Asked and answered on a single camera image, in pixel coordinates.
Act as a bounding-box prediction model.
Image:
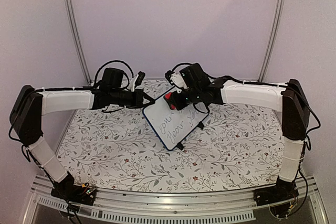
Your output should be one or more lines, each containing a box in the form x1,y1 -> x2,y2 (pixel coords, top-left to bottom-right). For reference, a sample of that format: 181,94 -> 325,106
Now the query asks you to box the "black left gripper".
110,89 -> 155,110

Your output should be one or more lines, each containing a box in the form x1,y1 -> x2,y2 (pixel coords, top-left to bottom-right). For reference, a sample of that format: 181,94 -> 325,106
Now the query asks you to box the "red whiteboard eraser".
163,92 -> 176,110

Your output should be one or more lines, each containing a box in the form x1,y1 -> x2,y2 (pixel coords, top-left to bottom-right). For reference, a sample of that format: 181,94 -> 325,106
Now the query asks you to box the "blue-framed whiteboard with writing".
142,88 -> 209,151

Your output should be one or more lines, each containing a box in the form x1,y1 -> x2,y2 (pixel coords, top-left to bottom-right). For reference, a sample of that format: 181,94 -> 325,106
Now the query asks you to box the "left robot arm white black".
9,68 -> 154,200

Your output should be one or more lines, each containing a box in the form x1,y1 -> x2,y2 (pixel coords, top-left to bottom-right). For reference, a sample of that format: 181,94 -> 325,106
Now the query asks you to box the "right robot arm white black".
164,63 -> 312,201

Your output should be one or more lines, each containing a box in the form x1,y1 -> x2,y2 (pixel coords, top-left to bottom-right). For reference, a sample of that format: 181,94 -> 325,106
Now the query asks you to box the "black whiteboard stand foot right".
197,122 -> 205,130

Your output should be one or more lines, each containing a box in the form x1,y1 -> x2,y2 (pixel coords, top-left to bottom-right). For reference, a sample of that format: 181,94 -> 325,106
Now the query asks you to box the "black whiteboard stand foot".
176,142 -> 184,151
197,122 -> 205,130

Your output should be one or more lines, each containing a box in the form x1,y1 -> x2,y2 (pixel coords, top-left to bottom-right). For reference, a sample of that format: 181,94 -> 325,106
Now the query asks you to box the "black whiteboard stand foot left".
176,142 -> 184,151

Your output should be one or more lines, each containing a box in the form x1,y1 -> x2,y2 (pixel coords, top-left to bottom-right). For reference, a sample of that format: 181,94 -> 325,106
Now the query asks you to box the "floral patterned table mat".
57,104 -> 284,193

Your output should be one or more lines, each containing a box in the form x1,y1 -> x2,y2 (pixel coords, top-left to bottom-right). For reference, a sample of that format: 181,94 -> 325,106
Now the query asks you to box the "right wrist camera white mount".
165,70 -> 188,93

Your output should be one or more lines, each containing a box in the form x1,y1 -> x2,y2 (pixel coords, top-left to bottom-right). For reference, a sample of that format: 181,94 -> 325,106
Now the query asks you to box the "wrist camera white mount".
129,71 -> 145,91
165,70 -> 188,93

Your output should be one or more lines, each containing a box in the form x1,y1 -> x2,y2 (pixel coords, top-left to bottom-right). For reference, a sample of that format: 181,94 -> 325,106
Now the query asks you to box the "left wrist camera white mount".
129,71 -> 145,91

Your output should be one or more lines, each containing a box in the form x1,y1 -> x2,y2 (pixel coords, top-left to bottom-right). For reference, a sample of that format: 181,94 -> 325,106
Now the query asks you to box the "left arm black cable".
93,60 -> 134,91

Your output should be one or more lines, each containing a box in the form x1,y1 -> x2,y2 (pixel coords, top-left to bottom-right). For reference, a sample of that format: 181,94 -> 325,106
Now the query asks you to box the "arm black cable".
93,60 -> 134,91
167,62 -> 322,154

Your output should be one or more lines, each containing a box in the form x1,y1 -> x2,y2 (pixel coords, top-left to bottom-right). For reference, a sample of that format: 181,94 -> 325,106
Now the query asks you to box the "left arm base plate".
51,182 -> 97,206

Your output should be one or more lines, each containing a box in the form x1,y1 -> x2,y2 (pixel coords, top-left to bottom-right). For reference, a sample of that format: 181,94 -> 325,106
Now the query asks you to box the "right aluminium frame post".
258,0 -> 285,82

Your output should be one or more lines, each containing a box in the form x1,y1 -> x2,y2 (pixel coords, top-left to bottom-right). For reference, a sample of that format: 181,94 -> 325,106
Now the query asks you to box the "aluminium frame post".
258,0 -> 285,82
64,0 -> 91,83

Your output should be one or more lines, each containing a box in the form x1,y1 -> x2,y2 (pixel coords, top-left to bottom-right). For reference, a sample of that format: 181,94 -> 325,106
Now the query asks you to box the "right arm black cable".
167,62 -> 322,154

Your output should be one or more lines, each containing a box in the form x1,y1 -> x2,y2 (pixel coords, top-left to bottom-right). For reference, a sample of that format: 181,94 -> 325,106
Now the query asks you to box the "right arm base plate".
253,179 -> 299,206

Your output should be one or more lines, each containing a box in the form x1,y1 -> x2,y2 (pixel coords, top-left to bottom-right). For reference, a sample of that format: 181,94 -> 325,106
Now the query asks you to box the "aluminium front rail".
23,175 -> 331,223

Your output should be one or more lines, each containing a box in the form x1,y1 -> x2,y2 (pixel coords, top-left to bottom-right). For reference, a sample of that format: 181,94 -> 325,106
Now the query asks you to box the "left aluminium frame post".
64,0 -> 91,83

